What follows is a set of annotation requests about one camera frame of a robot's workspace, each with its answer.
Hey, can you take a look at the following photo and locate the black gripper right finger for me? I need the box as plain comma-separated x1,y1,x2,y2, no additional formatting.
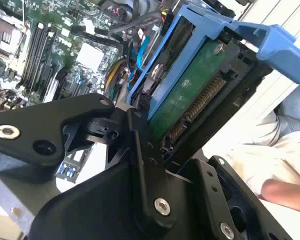
186,154,294,240

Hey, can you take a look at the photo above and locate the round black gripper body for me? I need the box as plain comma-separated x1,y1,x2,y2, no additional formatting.
28,159,243,240

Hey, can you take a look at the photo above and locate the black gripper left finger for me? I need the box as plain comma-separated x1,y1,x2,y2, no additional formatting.
0,91,178,229

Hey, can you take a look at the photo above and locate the hard disk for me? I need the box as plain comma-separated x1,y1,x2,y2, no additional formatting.
126,3,300,171

